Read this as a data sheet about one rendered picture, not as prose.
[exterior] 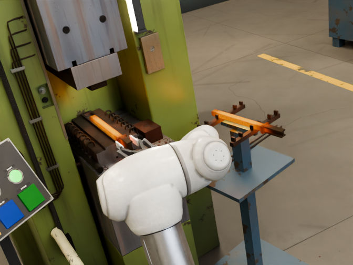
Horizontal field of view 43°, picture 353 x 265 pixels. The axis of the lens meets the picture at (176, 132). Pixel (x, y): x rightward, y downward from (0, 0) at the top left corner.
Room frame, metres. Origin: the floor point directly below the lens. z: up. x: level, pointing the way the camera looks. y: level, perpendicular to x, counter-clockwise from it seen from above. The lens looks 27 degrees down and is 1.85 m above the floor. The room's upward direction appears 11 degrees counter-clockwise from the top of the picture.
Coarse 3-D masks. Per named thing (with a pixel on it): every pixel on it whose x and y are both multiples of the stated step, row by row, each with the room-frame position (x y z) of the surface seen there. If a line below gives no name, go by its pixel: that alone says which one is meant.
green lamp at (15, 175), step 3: (12, 171) 1.41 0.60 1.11; (15, 171) 1.41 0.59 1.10; (18, 171) 1.42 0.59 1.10; (9, 174) 1.40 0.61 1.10; (12, 174) 1.40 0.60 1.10; (15, 174) 1.41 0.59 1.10; (18, 174) 1.41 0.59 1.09; (21, 174) 1.42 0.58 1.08; (9, 177) 1.39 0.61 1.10; (12, 177) 1.39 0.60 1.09; (15, 177) 1.40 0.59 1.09; (18, 177) 1.40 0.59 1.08; (21, 177) 1.41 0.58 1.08; (12, 180) 1.38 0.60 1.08; (15, 180) 1.39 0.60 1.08; (18, 180) 1.40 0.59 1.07
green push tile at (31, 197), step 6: (30, 186) 1.40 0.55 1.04; (24, 192) 1.37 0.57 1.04; (30, 192) 1.38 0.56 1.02; (36, 192) 1.39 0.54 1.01; (24, 198) 1.35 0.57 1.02; (30, 198) 1.36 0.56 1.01; (36, 198) 1.37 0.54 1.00; (42, 198) 1.38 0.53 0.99; (24, 204) 1.34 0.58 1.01; (30, 204) 1.35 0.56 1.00; (36, 204) 1.36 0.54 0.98; (30, 210) 1.33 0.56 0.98
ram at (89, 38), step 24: (24, 0) 1.79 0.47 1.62; (48, 0) 1.66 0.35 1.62; (72, 0) 1.69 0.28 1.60; (96, 0) 1.73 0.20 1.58; (48, 24) 1.64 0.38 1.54; (72, 24) 1.68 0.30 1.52; (96, 24) 1.72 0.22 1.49; (120, 24) 1.77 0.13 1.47; (48, 48) 1.66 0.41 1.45; (72, 48) 1.67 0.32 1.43; (96, 48) 1.71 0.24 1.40; (120, 48) 1.76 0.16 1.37
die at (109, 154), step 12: (72, 120) 2.04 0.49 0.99; (84, 120) 2.01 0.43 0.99; (108, 120) 1.95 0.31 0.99; (84, 132) 1.89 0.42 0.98; (96, 132) 1.84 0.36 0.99; (120, 132) 1.77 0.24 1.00; (132, 132) 1.77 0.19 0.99; (96, 144) 1.75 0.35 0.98; (108, 144) 1.71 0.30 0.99; (132, 144) 1.74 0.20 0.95; (96, 156) 1.66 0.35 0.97; (108, 156) 1.68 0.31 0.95
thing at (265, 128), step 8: (216, 112) 1.90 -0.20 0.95; (224, 112) 1.88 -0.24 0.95; (232, 120) 1.81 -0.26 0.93; (240, 120) 1.77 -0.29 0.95; (248, 120) 1.75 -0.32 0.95; (256, 128) 1.70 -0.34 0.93; (264, 128) 1.67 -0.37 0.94; (272, 128) 1.63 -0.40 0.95; (280, 128) 1.62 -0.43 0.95; (280, 136) 1.60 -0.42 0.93
